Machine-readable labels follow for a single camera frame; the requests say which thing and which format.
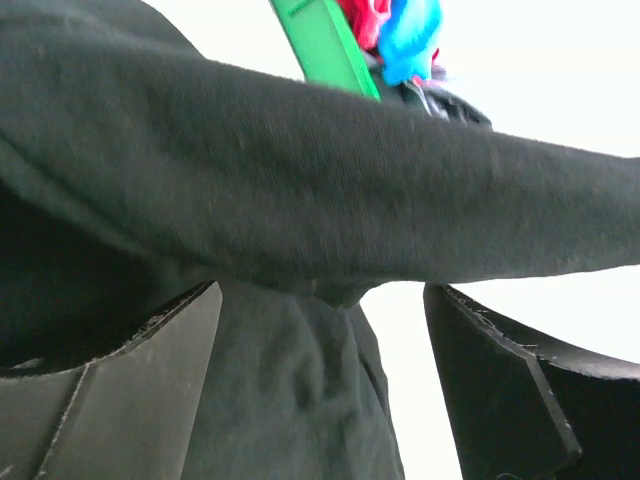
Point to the black t shirt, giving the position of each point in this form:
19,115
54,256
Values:
134,169

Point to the green plastic bin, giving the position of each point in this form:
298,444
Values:
324,45

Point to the grey t shirt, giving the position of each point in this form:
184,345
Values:
430,97

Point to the pink t shirt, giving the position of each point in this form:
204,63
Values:
366,19

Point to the blue t shirt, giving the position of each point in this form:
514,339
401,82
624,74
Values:
409,39

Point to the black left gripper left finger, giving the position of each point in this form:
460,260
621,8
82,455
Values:
115,400

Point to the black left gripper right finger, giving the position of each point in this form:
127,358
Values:
525,405

